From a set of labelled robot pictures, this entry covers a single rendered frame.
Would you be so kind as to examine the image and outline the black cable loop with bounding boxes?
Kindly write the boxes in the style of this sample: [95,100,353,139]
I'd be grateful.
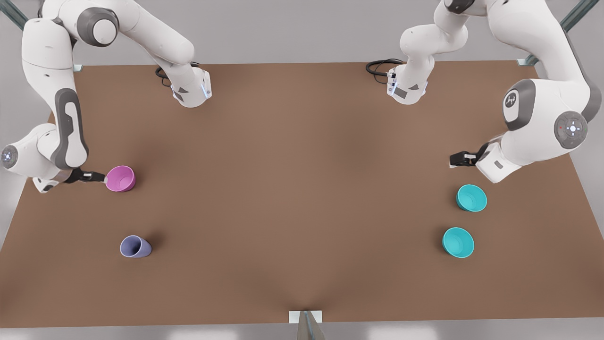
[365,59,405,86]
[155,61,201,88]

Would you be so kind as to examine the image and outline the lavender cup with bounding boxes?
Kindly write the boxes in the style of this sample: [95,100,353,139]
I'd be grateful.
[119,235,153,259]

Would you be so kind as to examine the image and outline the teal blue bowl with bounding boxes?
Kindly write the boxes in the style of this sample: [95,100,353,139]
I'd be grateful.
[442,227,475,259]
[455,184,488,213]

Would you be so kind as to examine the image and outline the silver frame post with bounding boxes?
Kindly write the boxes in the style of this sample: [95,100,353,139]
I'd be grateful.
[516,0,601,67]
[288,310,324,340]
[0,0,84,73]

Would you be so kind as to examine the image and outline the pink bowl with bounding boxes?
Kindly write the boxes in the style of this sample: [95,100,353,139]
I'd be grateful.
[104,165,136,193]

